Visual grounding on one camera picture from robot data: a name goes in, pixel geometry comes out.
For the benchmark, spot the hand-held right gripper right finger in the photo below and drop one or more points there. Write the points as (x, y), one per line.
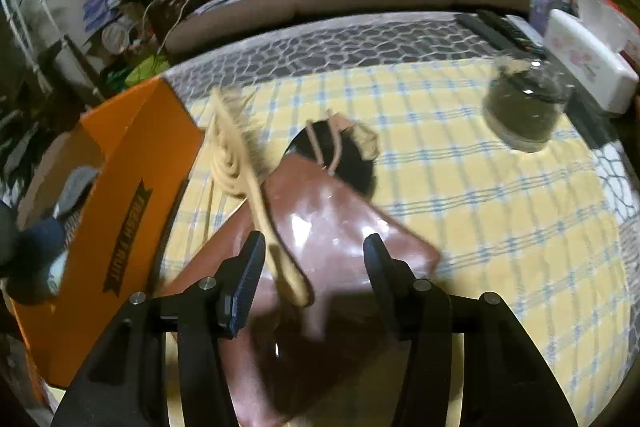
(380, 277)

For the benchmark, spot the white floral tissue box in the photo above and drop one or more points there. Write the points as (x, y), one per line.
(590, 57)

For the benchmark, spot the grey patterned desktop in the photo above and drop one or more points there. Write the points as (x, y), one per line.
(350, 42)

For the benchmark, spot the brown leather pouch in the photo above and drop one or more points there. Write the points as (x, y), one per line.
(340, 232)

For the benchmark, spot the stack of blue boxes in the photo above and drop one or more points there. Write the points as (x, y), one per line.
(102, 4)

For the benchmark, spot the yellow plaid cloth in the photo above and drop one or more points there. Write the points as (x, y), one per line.
(450, 187)

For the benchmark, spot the orange cardboard box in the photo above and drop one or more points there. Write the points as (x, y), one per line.
(130, 167)

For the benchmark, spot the clear container of black clips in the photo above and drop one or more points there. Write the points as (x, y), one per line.
(525, 107)

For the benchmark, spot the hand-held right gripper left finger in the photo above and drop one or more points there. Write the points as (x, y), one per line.
(247, 277)

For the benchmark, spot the grey sock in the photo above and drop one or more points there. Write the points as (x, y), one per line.
(75, 187)

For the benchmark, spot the green bag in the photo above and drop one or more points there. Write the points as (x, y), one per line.
(140, 72)

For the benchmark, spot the carved wooden paddle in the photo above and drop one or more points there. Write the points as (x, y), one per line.
(235, 162)

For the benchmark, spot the white metal shelf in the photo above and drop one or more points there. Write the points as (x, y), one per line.
(30, 17)

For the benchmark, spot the round tin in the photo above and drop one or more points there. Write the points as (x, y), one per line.
(115, 37)

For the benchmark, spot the black remote control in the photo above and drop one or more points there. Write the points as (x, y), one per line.
(492, 29)

